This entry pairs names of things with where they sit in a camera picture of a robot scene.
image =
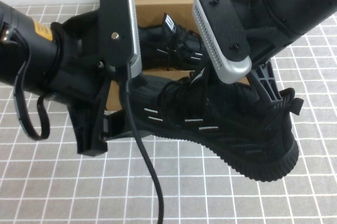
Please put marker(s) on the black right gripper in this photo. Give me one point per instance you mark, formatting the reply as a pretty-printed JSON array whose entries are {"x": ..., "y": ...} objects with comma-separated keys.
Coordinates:
[{"x": 260, "y": 24}]

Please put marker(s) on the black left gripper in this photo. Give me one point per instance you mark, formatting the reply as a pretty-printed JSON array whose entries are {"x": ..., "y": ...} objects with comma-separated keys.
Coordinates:
[{"x": 79, "y": 58}]

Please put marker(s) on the black knit sneaker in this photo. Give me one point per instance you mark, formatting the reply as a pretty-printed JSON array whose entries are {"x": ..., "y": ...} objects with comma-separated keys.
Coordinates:
[
  {"x": 237, "y": 134},
  {"x": 155, "y": 37}
]

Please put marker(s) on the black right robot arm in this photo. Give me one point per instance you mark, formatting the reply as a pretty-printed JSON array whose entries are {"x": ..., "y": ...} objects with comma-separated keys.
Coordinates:
[{"x": 302, "y": 0}]

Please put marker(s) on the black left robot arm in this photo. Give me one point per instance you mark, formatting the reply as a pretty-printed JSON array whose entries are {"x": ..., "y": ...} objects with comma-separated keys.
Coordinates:
[{"x": 23, "y": 55}]

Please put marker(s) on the brown cardboard shoe box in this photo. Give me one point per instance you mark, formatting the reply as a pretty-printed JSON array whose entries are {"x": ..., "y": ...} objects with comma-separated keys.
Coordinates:
[{"x": 163, "y": 0}]

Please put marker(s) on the grey white-grid tablecloth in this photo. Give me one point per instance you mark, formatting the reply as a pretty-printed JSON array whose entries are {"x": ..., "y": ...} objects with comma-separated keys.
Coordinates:
[{"x": 79, "y": 187}]

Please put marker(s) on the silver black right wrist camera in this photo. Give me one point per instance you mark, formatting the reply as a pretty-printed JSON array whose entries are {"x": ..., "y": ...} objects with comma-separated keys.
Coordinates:
[{"x": 223, "y": 24}]

